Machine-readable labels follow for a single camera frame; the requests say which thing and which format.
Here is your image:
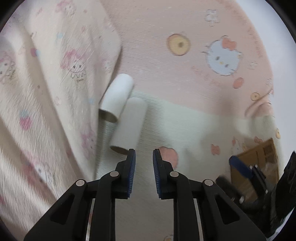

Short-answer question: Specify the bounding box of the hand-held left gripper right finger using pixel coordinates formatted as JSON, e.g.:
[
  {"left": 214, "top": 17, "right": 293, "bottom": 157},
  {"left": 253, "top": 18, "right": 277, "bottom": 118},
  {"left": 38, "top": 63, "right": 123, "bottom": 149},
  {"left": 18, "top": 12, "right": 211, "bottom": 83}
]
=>
[{"left": 153, "top": 149, "right": 266, "bottom": 241}]

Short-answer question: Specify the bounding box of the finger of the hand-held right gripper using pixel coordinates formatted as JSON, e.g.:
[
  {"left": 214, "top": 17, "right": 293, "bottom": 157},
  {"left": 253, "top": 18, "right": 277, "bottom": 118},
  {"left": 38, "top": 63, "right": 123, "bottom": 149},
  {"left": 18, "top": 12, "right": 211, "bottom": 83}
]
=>
[
  {"left": 229, "top": 156, "right": 270, "bottom": 197},
  {"left": 216, "top": 176, "right": 247, "bottom": 205}
]

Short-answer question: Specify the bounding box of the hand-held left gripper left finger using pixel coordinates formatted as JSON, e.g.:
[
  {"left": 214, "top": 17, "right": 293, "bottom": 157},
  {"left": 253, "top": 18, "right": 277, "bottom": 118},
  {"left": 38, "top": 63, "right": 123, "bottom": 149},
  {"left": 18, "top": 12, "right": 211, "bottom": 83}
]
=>
[{"left": 24, "top": 148, "right": 136, "bottom": 241}]

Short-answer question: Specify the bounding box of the brown cardboard box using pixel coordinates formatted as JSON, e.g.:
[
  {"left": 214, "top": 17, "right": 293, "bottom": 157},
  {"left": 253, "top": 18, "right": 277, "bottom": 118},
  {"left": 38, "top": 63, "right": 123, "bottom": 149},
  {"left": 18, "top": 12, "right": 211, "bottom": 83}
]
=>
[{"left": 230, "top": 138, "right": 281, "bottom": 203}]

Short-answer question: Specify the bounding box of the white paper tube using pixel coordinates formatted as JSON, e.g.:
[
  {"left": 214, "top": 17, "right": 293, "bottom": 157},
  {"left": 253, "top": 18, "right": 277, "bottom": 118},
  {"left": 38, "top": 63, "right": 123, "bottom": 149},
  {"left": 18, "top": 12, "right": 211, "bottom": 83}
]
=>
[
  {"left": 109, "top": 97, "right": 148, "bottom": 155},
  {"left": 98, "top": 74, "right": 134, "bottom": 123}
]

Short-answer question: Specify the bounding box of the pink cat print bed sheet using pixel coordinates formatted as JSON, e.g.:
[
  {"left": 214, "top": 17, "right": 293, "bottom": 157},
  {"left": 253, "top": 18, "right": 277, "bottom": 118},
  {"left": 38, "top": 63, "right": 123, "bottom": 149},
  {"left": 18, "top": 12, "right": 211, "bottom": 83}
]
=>
[{"left": 88, "top": 0, "right": 284, "bottom": 241}]

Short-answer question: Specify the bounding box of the cream printed blanket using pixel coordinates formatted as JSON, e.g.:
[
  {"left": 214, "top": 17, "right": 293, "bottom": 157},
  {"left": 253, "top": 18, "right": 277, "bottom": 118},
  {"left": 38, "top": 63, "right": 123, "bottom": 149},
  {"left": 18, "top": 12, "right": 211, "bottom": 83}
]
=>
[{"left": 0, "top": 0, "right": 123, "bottom": 241}]

